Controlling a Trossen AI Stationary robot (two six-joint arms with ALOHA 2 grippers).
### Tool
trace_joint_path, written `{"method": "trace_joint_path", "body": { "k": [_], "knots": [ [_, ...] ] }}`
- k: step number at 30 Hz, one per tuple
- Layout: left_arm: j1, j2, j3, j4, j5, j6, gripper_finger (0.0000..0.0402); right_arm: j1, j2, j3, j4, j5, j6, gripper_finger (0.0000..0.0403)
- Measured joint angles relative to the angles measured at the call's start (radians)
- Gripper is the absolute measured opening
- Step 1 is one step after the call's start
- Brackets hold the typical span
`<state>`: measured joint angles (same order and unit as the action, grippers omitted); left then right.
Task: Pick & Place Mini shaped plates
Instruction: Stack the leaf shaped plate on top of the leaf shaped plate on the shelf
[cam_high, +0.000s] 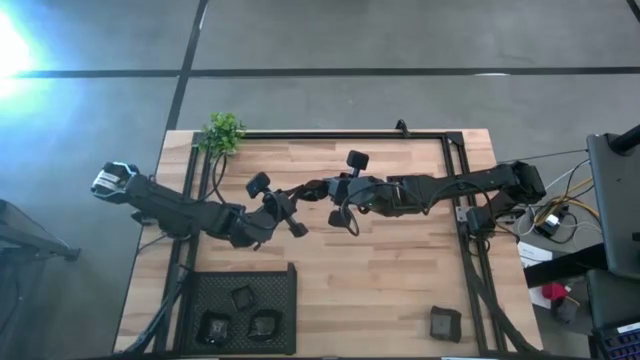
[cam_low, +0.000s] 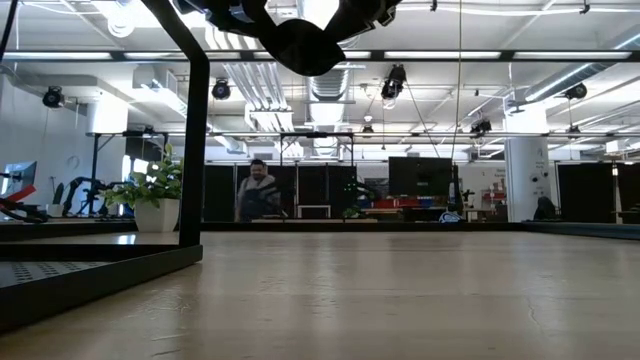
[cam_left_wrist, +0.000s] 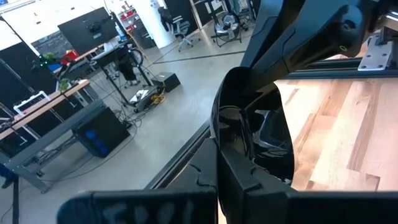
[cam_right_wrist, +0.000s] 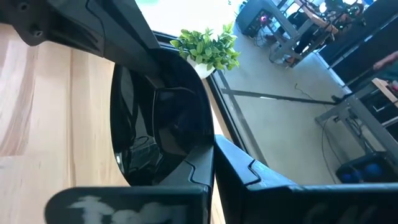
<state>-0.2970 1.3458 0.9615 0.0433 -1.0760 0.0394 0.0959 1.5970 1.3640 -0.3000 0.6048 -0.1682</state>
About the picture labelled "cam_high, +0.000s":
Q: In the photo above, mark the dark grey cup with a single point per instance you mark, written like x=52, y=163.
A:
x=567, y=310

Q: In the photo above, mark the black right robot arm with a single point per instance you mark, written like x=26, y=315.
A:
x=450, y=187

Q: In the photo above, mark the black pole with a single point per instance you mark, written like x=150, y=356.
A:
x=627, y=140

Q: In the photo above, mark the silver metal bracket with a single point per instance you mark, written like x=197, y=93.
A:
x=462, y=215

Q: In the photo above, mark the flat square black plate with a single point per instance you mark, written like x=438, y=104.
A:
x=445, y=324

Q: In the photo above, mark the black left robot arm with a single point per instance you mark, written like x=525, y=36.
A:
x=170, y=210

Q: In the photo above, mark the small black bracket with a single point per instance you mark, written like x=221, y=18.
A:
x=401, y=126

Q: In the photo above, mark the grey metal cabinet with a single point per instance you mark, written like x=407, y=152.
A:
x=617, y=210

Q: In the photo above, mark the green artificial plant white pot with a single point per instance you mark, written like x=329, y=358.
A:
x=222, y=134

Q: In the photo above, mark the white paper sheet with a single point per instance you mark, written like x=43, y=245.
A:
x=535, y=255

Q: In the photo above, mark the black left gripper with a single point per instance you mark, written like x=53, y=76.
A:
x=277, y=207

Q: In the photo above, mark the dark green seat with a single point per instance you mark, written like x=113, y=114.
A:
x=615, y=300

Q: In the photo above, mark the black power adapter white label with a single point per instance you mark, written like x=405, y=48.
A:
x=550, y=223

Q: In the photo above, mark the red cap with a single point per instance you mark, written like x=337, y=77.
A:
x=555, y=291

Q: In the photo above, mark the small square black plate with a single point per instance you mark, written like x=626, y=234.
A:
x=243, y=298

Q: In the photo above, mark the black perforated metal tray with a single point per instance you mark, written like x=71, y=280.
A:
x=280, y=300

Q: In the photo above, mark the keyboard with coloured keys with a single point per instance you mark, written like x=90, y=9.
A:
x=620, y=345

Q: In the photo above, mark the large black bin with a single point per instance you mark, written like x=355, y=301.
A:
x=215, y=328

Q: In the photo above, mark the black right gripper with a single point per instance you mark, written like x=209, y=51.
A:
x=360, y=192

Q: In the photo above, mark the grey metal stand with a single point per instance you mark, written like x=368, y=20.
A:
x=30, y=235

